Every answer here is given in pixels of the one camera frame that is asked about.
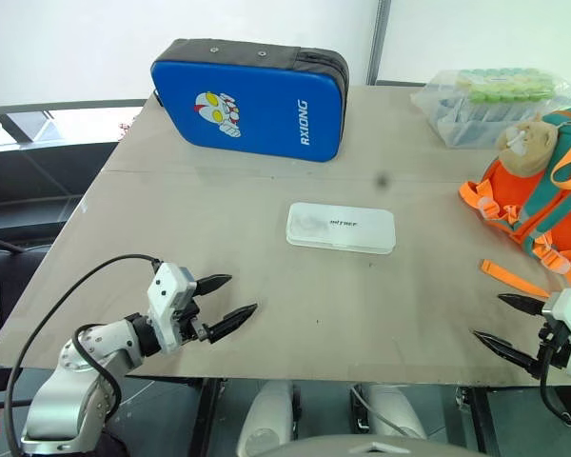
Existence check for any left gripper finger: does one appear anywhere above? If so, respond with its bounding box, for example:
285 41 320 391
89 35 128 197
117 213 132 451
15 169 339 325
195 274 233 299
204 303 259 344

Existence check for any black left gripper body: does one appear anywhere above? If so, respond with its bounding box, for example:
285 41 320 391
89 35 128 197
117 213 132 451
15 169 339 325
172 280 211 347

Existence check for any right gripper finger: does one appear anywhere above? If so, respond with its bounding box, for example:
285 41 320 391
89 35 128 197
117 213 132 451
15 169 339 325
497 292 549 317
473 330 541 380

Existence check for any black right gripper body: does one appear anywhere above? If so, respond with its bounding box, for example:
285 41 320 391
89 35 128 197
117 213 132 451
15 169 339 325
534 318 571 380

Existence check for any orange and teal backpack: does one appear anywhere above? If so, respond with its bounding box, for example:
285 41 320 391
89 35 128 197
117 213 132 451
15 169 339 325
458 102 571 299

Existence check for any white plastic box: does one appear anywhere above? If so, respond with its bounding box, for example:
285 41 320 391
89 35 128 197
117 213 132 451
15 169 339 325
285 201 396 256

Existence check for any blue Ultraman pencil case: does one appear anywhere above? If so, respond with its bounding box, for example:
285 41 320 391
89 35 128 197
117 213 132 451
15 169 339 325
150 38 350 163

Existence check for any silver right robot leg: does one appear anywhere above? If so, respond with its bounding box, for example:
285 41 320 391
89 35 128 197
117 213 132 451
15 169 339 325
350 383 428 443

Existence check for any brown plush toy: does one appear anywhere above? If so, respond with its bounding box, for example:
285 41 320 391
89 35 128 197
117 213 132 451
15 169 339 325
497 112 561 175

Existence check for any grey robot torso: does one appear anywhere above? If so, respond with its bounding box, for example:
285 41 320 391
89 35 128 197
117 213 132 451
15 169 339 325
270 431 480 457

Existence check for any clear bag of green-capped tubes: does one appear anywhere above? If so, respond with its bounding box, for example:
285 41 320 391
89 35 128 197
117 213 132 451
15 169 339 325
410 68 571 150

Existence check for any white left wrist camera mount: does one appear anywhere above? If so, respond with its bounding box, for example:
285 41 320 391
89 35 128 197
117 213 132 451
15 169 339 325
147 262 199 355

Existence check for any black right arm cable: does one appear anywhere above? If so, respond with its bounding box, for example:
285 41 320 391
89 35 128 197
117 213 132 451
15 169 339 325
539 323 571 437

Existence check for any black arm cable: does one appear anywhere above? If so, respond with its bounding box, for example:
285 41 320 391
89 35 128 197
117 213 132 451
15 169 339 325
4 253 166 457
539 323 571 437

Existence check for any black table frame leg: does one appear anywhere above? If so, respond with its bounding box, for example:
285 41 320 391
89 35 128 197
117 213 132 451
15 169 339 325
188 378 230 457
455 385 492 454

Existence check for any thin grey cable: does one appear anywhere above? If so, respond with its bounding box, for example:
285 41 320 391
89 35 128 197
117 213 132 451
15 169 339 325
350 386 413 438

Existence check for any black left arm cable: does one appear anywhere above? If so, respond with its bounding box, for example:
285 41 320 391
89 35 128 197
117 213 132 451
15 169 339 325
4 253 166 457

